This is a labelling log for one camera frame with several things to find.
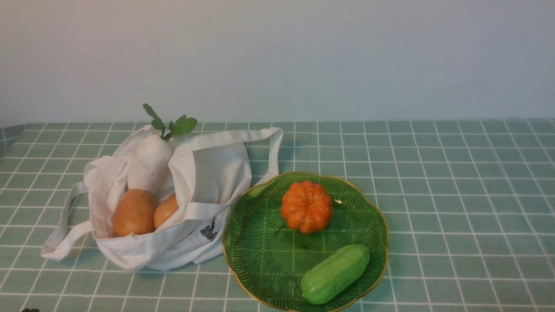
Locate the large brown potato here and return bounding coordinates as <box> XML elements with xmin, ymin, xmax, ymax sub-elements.
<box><xmin>112</xmin><ymin>189</ymin><xmax>158</xmax><ymax>237</ymax></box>

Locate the white radish with green leaves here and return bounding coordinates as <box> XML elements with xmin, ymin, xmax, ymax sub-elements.
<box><xmin>127</xmin><ymin>103</ymin><xmax>198</xmax><ymax>194</ymax></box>

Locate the orange toy pumpkin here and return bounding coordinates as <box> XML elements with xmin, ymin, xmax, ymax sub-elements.
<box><xmin>280</xmin><ymin>180</ymin><xmax>333</xmax><ymax>235</ymax></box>

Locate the green toy cucumber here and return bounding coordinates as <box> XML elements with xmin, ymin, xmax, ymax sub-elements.
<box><xmin>300</xmin><ymin>244</ymin><xmax>369</xmax><ymax>305</ymax></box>

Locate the white cloth tote bag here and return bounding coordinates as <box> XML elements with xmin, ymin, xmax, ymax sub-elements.
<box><xmin>40</xmin><ymin>126</ymin><xmax>283</xmax><ymax>271</ymax></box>

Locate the green glass scalloped plate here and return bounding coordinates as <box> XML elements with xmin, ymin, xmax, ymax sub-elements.
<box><xmin>222</xmin><ymin>172</ymin><xmax>390</xmax><ymax>312</ymax></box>

